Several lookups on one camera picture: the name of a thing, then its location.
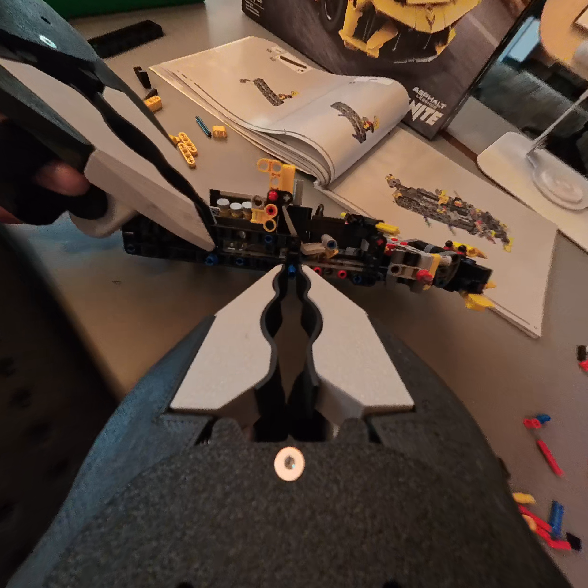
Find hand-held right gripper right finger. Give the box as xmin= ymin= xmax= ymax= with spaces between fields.
xmin=295 ymin=265 xmax=415 ymax=425

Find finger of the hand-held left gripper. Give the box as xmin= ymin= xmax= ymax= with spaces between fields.
xmin=0 ymin=59 xmax=217 ymax=252
xmin=96 ymin=69 xmax=216 ymax=223

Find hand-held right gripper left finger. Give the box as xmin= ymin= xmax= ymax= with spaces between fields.
xmin=170 ymin=265 xmax=289 ymax=428

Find black yellow lego car chassis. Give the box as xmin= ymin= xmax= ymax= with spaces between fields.
xmin=122 ymin=157 xmax=498 ymax=312

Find yellow lego connector pieces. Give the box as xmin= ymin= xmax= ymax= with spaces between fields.
xmin=168 ymin=132 xmax=198 ymax=169

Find long black lego beam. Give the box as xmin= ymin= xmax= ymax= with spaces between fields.
xmin=87 ymin=20 xmax=164 ymax=59

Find red lego pin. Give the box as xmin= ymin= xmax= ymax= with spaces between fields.
xmin=536 ymin=439 xmax=565 ymax=477

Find scattered red blue lego pins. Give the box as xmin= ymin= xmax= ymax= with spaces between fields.
xmin=511 ymin=413 xmax=583 ymax=552

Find person's left hand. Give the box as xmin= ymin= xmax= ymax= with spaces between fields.
xmin=34 ymin=161 xmax=92 ymax=197

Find green plastic bin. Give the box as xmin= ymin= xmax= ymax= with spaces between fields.
xmin=55 ymin=0 xmax=205 ymax=20

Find open instruction booklet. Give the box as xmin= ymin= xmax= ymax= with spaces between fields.
xmin=149 ymin=36 xmax=559 ymax=340

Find white rounded board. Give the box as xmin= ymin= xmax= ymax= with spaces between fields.
xmin=477 ymin=131 xmax=588 ymax=254

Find yellow car picture cardboard box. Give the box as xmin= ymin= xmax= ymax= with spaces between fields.
xmin=242 ymin=0 xmax=538 ymax=141

